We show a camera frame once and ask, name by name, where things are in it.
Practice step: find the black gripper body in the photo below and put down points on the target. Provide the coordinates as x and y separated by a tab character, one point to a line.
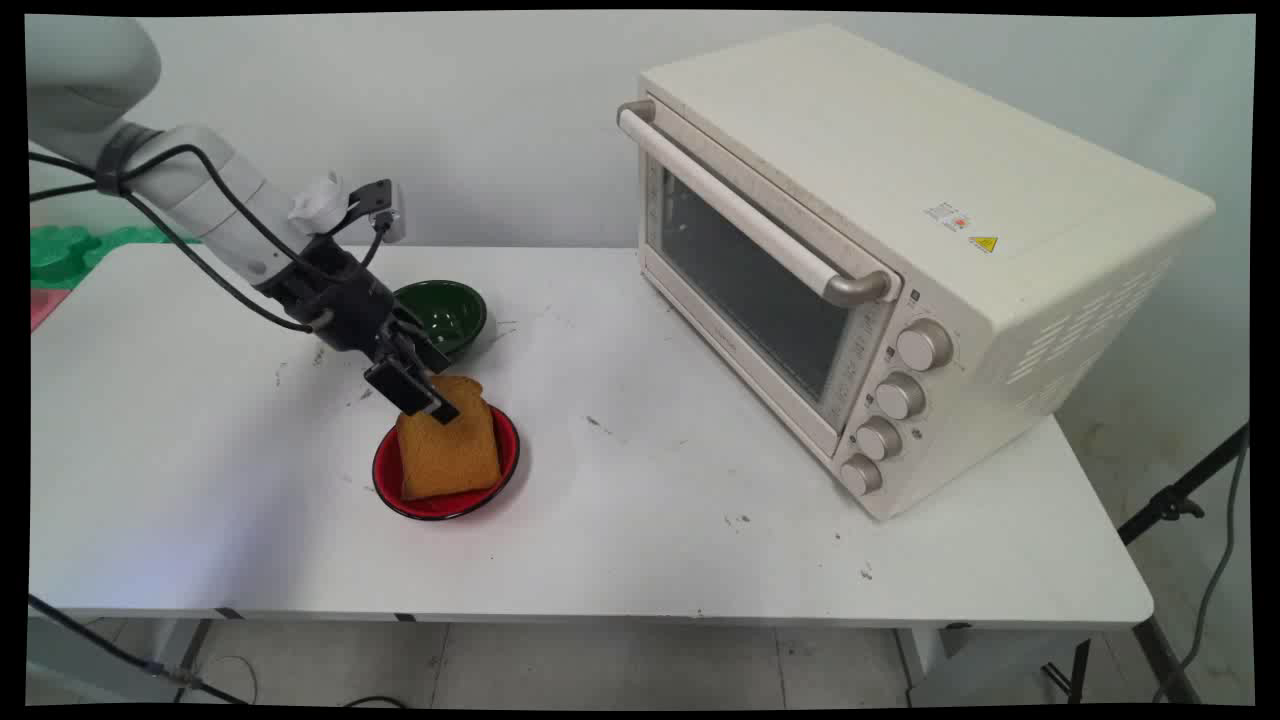
345	300

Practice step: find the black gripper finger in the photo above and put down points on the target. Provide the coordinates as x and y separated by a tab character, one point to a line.
422	345
405	388

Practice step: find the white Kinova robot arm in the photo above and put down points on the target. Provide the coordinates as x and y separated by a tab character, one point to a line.
195	190

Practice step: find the dark green bowl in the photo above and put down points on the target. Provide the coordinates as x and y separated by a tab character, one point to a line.
450	315

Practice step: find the brown toast slice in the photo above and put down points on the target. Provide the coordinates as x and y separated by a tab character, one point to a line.
450	450

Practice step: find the red plate with black rim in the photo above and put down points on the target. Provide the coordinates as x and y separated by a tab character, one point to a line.
445	503

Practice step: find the green cloth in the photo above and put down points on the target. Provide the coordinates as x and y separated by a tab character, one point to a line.
70	250

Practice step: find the pink foam mat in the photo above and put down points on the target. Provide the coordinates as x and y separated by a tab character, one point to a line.
45	305

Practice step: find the grey table leg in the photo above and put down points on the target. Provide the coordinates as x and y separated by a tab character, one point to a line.
192	655

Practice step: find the large silver oven knob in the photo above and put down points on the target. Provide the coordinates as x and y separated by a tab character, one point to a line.
922	346

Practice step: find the warning sticker label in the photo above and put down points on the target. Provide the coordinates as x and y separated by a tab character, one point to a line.
962	227

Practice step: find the cream toaster oven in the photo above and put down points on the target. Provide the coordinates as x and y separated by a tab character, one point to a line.
1000	250

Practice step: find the black tripod stand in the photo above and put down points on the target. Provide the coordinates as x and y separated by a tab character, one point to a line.
1170	505

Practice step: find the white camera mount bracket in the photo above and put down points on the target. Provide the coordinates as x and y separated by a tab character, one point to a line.
318	203

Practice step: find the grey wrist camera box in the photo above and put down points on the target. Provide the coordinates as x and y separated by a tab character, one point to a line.
385	205

